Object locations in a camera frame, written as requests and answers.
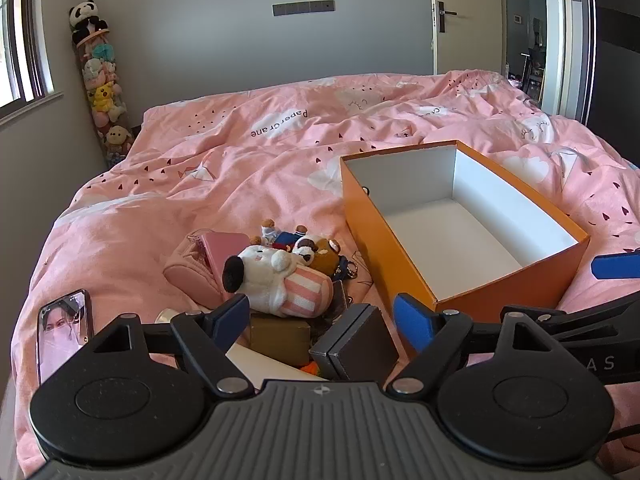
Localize dark wardrobe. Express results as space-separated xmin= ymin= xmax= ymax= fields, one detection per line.
xmin=582 ymin=0 xmax=640 ymax=168

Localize art print card box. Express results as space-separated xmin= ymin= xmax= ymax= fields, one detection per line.
xmin=330 ymin=280 xmax=354 ymax=321

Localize white door frame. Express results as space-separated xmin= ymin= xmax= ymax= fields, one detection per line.
xmin=545 ymin=0 xmax=596 ymax=123

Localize small bear doll blue outfit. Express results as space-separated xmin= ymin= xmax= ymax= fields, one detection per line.
xmin=249 ymin=218 xmax=313 ymax=253

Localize white box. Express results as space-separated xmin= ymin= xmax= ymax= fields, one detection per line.
xmin=225 ymin=342 xmax=311 ymax=391

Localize panda plush toy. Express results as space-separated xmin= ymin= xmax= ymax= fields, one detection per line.
xmin=68 ymin=1 xmax=109 ymax=45

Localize grey door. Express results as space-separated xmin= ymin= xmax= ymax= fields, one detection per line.
xmin=430 ymin=0 xmax=506 ymax=77

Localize smartphone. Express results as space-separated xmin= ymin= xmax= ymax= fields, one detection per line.
xmin=37 ymin=288 xmax=95 ymax=386

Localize grey wall switch panel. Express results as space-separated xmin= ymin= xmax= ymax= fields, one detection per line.
xmin=272 ymin=0 xmax=336 ymax=17

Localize white dog plush toy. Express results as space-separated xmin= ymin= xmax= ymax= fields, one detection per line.
xmin=221 ymin=245 xmax=335 ymax=317

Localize brown cardboard box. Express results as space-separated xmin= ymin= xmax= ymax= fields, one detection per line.
xmin=249 ymin=312 xmax=312 ymax=367

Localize window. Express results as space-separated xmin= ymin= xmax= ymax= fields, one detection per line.
xmin=0 ymin=0 xmax=63 ymax=121

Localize black cable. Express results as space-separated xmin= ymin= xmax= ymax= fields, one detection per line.
xmin=604 ymin=422 xmax=640 ymax=447

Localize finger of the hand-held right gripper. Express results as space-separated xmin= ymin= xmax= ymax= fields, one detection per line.
xmin=501 ymin=304 xmax=571 ymax=330
xmin=590 ymin=252 xmax=640 ymax=282

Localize pink zip pouch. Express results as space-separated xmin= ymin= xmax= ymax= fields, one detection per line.
xmin=164 ymin=234 xmax=223 ymax=307

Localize orange cardboard box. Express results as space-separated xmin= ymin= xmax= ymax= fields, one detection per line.
xmin=340 ymin=140 xmax=592 ymax=323

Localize pink printed blanket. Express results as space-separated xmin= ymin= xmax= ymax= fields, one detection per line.
xmin=15 ymin=71 xmax=640 ymax=480

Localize brown bear plush keychain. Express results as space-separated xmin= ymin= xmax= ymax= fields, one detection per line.
xmin=292 ymin=235 xmax=343 ymax=276

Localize door handle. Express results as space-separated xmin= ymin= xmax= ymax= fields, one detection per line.
xmin=436 ymin=1 xmax=458 ymax=33

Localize clear tube of plush toys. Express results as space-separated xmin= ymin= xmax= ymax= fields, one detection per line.
xmin=75 ymin=30 xmax=135 ymax=171

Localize dark blue keychain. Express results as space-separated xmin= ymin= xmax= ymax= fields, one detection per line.
xmin=330 ymin=255 xmax=364 ymax=281

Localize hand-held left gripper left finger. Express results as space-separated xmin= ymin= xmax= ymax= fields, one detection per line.
xmin=80 ymin=292 xmax=256 ymax=401

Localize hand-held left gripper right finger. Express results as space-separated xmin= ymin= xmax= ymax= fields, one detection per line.
xmin=385 ymin=292 xmax=571 ymax=396

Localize black square box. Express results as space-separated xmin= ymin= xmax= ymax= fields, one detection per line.
xmin=309 ymin=303 xmax=400 ymax=385

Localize pink flat case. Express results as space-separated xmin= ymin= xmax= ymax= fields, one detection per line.
xmin=204 ymin=231 xmax=260 ymax=296

